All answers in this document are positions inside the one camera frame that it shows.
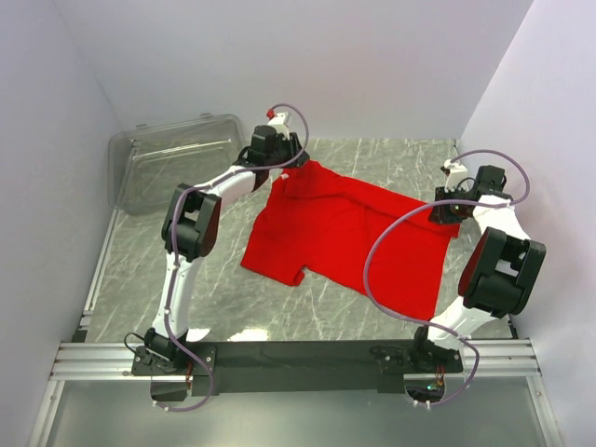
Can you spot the aluminium extrusion frame rail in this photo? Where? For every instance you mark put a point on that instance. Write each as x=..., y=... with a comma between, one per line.
x=106, y=362

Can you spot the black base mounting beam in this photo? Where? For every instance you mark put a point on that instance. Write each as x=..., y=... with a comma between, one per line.
x=253, y=367

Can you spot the clear plastic storage bin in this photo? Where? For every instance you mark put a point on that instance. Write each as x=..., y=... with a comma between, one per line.
x=146, y=164

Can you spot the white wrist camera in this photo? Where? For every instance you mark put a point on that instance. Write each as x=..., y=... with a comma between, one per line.
x=279, y=121
x=456, y=176

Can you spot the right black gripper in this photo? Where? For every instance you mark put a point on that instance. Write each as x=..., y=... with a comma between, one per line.
x=440, y=214

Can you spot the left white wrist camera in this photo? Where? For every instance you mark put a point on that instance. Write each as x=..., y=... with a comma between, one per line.
x=279, y=121

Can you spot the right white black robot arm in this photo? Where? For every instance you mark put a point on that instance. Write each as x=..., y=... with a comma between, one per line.
x=499, y=276

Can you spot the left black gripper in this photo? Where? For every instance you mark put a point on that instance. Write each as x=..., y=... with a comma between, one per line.
x=292, y=144

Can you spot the right aluminium side rail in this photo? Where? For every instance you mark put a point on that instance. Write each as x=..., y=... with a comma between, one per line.
x=546, y=417

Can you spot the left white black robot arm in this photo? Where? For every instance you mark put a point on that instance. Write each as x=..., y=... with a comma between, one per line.
x=191, y=226

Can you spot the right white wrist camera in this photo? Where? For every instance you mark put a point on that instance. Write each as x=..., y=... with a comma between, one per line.
x=456, y=176

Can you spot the red t shirt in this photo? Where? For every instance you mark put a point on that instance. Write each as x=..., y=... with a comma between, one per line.
x=320, y=221

